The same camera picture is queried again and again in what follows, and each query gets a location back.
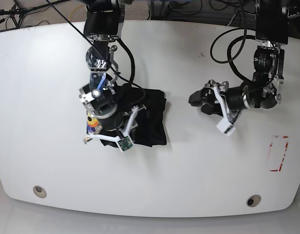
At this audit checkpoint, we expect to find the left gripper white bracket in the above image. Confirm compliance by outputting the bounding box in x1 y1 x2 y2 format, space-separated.
188 79 245 136

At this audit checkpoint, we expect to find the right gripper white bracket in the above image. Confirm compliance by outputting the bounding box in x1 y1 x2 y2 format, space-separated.
83 105 147 152

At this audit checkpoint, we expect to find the black graphic T-shirt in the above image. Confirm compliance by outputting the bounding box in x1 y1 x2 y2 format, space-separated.
86 83 168 148

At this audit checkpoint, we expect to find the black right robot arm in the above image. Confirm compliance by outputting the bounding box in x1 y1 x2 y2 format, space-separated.
79 0 145 152

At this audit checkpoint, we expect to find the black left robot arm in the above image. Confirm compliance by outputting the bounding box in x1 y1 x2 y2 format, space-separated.
188 0 288 136

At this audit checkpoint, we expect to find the red tape rectangle marking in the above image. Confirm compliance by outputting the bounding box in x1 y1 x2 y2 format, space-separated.
266 135 289 172

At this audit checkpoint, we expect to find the left table grommet hole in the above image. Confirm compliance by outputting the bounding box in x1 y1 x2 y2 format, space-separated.
33 186 47 198

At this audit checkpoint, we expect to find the table grommet hole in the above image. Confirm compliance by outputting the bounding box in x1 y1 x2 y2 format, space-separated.
33 186 47 198
246 195 262 208

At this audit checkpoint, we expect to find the right table grommet hole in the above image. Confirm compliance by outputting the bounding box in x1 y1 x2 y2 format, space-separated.
246 195 262 208

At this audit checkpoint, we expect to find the white power strip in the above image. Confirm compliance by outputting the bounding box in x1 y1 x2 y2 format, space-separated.
287 5 300 19

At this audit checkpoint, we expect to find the black tripod stand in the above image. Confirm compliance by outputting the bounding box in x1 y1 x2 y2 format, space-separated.
0 0 70 28

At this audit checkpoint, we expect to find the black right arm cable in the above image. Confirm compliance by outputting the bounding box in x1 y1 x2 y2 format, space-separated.
45 0 147 108

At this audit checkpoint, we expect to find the yellow cable on floor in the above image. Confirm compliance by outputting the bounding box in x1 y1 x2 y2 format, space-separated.
69 3 86 23

